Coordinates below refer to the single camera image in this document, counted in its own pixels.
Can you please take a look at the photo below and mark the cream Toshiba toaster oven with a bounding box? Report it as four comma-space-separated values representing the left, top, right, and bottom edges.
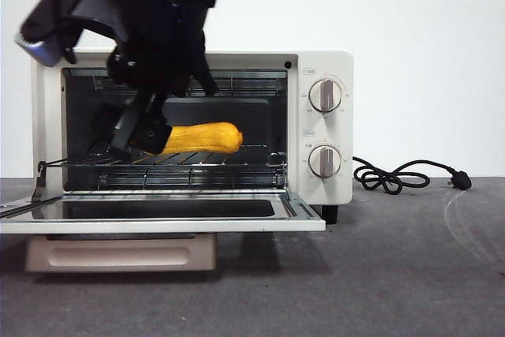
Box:
30, 49, 354, 224

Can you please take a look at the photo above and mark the metal wire oven rack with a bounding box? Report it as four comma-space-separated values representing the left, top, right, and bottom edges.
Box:
38, 150, 288, 169

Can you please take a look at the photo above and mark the cream round oven knob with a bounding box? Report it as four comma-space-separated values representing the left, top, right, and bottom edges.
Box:
308, 78, 343, 113
308, 144, 342, 178

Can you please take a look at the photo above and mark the black power cable with plug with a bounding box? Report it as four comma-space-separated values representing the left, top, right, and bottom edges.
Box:
350, 155, 473, 196

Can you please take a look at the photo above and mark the glass oven door with handle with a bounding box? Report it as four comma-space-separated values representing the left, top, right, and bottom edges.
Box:
0, 189, 327, 273

